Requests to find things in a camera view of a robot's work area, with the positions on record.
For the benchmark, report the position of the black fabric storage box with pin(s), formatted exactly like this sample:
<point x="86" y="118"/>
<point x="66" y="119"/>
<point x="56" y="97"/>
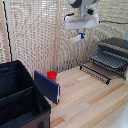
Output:
<point x="20" y="100"/>

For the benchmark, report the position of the yellow food piece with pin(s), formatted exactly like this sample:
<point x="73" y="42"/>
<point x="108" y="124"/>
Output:
<point x="71" y="37"/>

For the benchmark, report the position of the red plastic cup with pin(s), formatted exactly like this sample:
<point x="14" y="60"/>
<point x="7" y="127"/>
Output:
<point x="52" y="76"/>

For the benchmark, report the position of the black toaster oven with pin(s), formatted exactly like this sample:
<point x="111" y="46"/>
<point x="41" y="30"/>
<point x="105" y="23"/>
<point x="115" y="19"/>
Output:
<point x="116" y="43"/>

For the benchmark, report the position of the beige woven screen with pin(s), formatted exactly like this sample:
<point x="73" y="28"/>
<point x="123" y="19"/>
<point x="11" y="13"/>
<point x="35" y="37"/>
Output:
<point x="30" y="33"/>

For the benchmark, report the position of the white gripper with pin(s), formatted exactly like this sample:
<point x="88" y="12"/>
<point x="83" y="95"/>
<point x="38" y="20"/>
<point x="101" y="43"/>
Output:
<point x="81" y="22"/>

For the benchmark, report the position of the dark blue book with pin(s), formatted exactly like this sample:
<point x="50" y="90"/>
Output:
<point x="46" y="86"/>

